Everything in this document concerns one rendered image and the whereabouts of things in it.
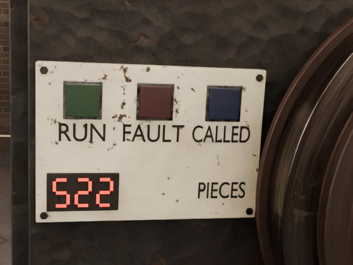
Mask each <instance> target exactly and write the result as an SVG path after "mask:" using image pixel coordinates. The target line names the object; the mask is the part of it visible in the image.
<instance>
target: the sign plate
mask: <svg viewBox="0 0 353 265"><path fill-rule="evenodd" d="M265 81H266V71H265V70H262V69H244V68H216V67H190V66H163V65H136V64H109V63H82V62H56V61H41V60H39V61H37V62H36V222H74V221H120V220H166V219H212V218H254V217H255V199H256V184H257V176H258V168H259V155H260V147H261V134H262V121H263V107H264V94H265ZM67 83H71V84H99V85H100V101H99V117H67V116H66V84H67ZM140 86H171V87H172V100H171V118H139V99H140ZM210 88H239V89H240V105H239V113H238V120H237V119H208V113H209V95H210ZM56 178H67V181H56ZM78 178H89V181H92V190H91V191H88V184H89V181H78ZM100 178H110V181H100ZM53 181H56V191H66V192H67V195H70V204H68V205H67V204H66V201H67V195H57V194H56V191H53ZM111 181H113V191H110V182H111ZM79 191H88V194H85V195H78V192H79ZM100 191H110V194H100ZM97 194H100V199H99V204H100V203H109V204H110V205H109V207H100V206H99V204H96V195H97ZM75 195H78V204H88V207H78V204H75ZM65 204H66V207H64V208H56V205H65Z"/></svg>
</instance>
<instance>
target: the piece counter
mask: <svg viewBox="0 0 353 265"><path fill-rule="evenodd" d="M56 181H67V178H56ZM56 181H53V191H56ZM78 181H89V178H78ZM100 181H110V178H100ZM91 190H92V181H89V184H88V191H91ZM88 191H79V192H78V195H85V194H88ZM110 191H113V181H111V182H110ZM110 191H100V194H110ZM56 194H57V195H67V192H66V191H56ZM100 194H97V195H96V204H99V199H100ZM78 195H75V204H78ZM66 204H67V205H68V204H70V195H67V201H66ZM66 204H65V205H56V208H64V207H66ZM109 205H110V204H109V203H100V204H99V206H100V207H109ZM78 207H88V204H78Z"/></svg>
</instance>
